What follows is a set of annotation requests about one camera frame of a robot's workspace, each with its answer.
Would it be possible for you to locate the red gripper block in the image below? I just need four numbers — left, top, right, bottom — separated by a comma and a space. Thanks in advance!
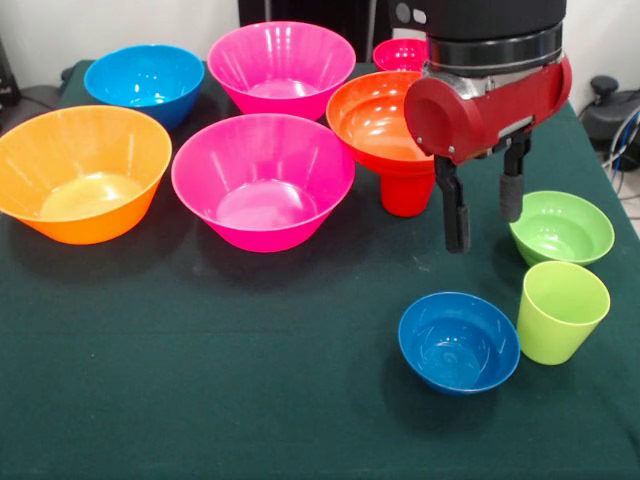
403, 54, 574, 255

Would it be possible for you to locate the red plastic cup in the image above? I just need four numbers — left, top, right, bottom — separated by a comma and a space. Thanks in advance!
379, 172, 435, 218

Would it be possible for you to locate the lime green plastic cup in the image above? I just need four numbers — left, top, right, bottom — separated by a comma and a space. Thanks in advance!
516, 260, 612, 367

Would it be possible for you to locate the small dark blue bowl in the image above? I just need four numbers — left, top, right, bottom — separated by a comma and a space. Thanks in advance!
397, 291, 522, 398

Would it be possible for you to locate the red-orange wide bowl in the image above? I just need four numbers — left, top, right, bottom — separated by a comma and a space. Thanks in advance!
325, 71, 437, 177

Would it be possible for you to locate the small magenta bowl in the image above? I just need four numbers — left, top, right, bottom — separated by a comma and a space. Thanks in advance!
372, 38, 430, 73

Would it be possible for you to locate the large pink bowl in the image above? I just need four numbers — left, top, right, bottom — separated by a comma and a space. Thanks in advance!
206, 20, 357, 123
170, 112, 357, 254

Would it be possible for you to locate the small green bowl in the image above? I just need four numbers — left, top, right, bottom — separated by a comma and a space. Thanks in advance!
508, 190, 616, 268

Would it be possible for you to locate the dark green table cloth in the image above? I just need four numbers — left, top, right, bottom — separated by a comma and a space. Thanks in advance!
0, 59, 640, 480

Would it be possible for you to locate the light blue bowl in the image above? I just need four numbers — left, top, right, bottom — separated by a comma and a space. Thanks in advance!
83, 44, 206, 132

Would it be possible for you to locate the large orange bowl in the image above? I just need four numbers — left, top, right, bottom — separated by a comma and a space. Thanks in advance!
0, 104, 174, 246

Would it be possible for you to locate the black device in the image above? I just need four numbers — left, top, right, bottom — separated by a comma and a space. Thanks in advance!
0, 37, 22, 107

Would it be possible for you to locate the cable bundle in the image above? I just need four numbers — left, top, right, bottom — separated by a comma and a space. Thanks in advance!
599, 107, 640, 201

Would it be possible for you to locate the black pedestal foot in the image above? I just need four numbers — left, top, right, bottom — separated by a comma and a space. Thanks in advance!
579, 74, 640, 149
0, 67, 76, 132

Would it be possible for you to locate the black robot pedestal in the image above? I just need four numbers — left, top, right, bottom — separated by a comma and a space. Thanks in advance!
238, 0, 397, 64

